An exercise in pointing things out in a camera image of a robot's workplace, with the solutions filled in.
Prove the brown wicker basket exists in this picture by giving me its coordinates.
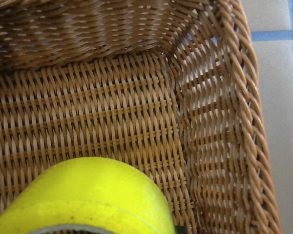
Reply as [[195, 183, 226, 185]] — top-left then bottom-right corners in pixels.
[[0, 0, 282, 234]]

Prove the yellow tape roll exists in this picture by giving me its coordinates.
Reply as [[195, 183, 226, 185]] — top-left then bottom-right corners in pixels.
[[0, 157, 175, 234]]

